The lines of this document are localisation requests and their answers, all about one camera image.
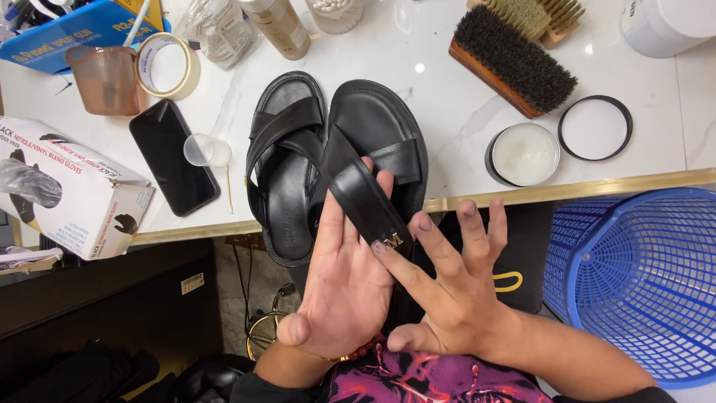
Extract person's right hand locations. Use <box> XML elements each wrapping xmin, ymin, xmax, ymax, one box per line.
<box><xmin>370</xmin><ymin>199</ymin><xmax>524</xmax><ymax>365</ymax></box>

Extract person's left hand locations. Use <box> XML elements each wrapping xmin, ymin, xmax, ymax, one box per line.
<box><xmin>276</xmin><ymin>157</ymin><xmax>405</xmax><ymax>362</ymax></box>

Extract black sandal with gold emblem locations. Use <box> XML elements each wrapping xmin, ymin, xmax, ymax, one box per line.
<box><xmin>308</xmin><ymin>78</ymin><xmax>430</xmax><ymax>264</ymax></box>

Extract black bag with yellow logo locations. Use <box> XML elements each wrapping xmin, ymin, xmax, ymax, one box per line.
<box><xmin>436</xmin><ymin>201</ymin><xmax>555</xmax><ymax>314</ymax></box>

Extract purple printed shirt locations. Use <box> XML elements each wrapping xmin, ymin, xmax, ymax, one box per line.
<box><xmin>329</xmin><ymin>335</ymin><xmax>555</xmax><ymax>403</ymax></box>

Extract open tin of white wax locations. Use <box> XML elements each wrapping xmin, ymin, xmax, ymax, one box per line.
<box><xmin>484</xmin><ymin>122</ymin><xmax>561</xmax><ymax>188</ymax></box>

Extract blue plastic mesh basket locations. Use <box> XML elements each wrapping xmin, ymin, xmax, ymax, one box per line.
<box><xmin>543</xmin><ymin>187</ymin><xmax>716</xmax><ymax>390</ymax></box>

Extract black-rimmed tin lid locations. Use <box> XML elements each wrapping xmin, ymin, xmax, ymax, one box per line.
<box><xmin>558</xmin><ymin>95</ymin><xmax>634</xmax><ymax>162</ymax></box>

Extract small clear plastic cup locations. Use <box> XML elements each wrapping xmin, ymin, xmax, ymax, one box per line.
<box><xmin>183</xmin><ymin>133</ymin><xmax>233</xmax><ymax>169</ymax></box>

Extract black smartphone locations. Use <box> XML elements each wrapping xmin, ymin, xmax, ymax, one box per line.
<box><xmin>129</xmin><ymin>99</ymin><xmax>220</xmax><ymax>218</ymax></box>

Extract black cabinet with barcode label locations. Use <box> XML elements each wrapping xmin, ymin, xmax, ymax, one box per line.
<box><xmin>0</xmin><ymin>238</ymin><xmax>216</xmax><ymax>339</ymax></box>

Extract dark bristle wooden shoe brush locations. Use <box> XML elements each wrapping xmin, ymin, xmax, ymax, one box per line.
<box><xmin>448</xmin><ymin>4</ymin><xmax>578</xmax><ymax>119</ymax></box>

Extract roll of beige tape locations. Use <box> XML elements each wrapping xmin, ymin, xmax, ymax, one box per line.
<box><xmin>134</xmin><ymin>32</ymin><xmax>201</xmax><ymax>101</ymax></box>

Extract tan spray bottle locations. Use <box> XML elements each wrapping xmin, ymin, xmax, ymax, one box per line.
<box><xmin>238</xmin><ymin>0</ymin><xmax>312</xmax><ymax>61</ymax></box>

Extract heap of black bags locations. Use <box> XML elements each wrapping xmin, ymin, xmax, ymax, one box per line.
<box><xmin>0</xmin><ymin>340</ymin><xmax>255</xmax><ymax>403</ymax></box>

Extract white box of black gloves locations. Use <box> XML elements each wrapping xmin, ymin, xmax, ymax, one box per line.
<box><xmin>0</xmin><ymin>116</ymin><xmax>156</xmax><ymax>261</ymax></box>

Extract clear jar of cotton swabs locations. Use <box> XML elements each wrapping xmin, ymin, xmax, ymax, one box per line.
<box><xmin>305</xmin><ymin>0</ymin><xmax>365</xmax><ymax>35</ymax></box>

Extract clear plastic bottle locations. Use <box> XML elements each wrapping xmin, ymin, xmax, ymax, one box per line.
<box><xmin>182</xmin><ymin>0</ymin><xmax>261</xmax><ymax>71</ymax></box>

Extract light bristle wooden brush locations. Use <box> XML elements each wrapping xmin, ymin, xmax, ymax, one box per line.
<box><xmin>467</xmin><ymin>0</ymin><xmax>586</xmax><ymax>50</ymax></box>

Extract brown translucent measuring cup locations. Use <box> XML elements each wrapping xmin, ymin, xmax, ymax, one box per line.
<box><xmin>64</xmin><ymin>45</ymin><xmax>147</xmax><ymax>116</ymax></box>

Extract white stick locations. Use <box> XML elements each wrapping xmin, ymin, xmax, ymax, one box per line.
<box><xmin>123</xmin><ymin>0</ymin><xmax>152</xmax><ymax>48</ymax></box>

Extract large white container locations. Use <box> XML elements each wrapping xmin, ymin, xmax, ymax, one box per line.
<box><xmin>621</xmin><ymin>0</ymin><xmax>716</xmax><ymax>59</ymax></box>

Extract blue cardboard box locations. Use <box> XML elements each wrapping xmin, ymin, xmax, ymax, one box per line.
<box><xmin>0</xmin><ymin>0</ymin><xmax>171</xmax><ymax>75</ymax></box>

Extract brown bead bracelet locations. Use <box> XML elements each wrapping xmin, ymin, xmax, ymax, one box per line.
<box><xmin>323</xmin><ymin>340</ymin><xmax>374</xmax><ymax>363</ymax></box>

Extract gold metal ring stand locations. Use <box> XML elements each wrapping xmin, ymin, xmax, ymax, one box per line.
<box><xmin>246</xmin><ymin>310</ymin><xmax>292</xmax><ymax>362</ymax></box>

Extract black cable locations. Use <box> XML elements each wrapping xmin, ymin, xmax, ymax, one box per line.
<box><xmin>232</xmin><ymin>242</ymin><xmax>254</xmax><ymax>332</ymax></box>

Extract black crossed-strap leather sandal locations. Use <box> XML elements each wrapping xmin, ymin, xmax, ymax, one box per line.
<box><xmin>244</xmin><ymin>71</ymin><xmax>331</xmax><ymax>268</ymax></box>

